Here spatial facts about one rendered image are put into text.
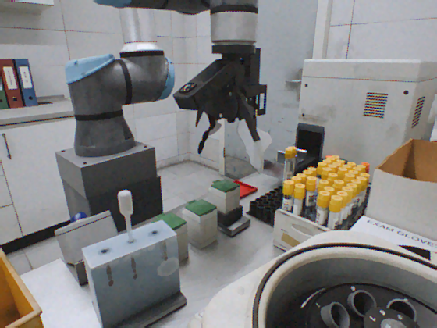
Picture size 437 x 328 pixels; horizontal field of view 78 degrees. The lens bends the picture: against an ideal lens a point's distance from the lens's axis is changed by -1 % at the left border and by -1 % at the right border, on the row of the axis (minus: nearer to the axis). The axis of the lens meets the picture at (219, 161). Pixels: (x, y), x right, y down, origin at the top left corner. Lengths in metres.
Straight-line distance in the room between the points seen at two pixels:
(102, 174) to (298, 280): 0.51
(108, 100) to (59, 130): 1.34
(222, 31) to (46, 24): 2.29
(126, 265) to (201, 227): 0.16
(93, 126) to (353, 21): 1.84
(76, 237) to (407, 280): 0.40
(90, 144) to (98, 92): 0.13
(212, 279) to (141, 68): 0.53
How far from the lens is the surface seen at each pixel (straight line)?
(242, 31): 0.45
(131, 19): 0.78
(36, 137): 2.02
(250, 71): 0.49
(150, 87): 0.76
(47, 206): 2.17
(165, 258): 0.36
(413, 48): 2.08
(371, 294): 0.30
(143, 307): 0.39
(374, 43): 2.13
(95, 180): 0.69
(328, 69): 0.79
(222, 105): 0.46
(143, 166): 0.74
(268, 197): 0.59
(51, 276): 0.50
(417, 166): 0.70
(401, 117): 0.74
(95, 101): 0.72
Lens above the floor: 1.17
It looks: 20 degrees down
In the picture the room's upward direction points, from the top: straight up
